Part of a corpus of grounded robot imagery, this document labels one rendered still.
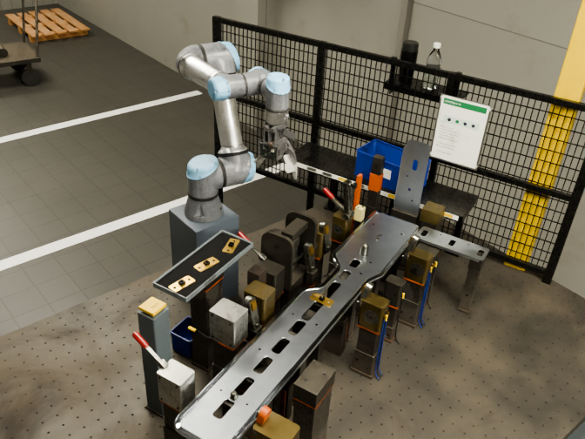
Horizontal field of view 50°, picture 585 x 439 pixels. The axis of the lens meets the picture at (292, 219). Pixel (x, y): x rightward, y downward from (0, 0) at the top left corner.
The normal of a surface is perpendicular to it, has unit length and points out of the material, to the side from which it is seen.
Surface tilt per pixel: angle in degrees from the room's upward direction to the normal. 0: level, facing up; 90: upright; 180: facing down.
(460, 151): 90
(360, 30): 90
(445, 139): 90
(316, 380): 0
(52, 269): 0
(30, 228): 0
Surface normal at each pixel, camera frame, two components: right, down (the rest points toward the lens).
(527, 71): -0.76, 0.32
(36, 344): 0.05, -0.84
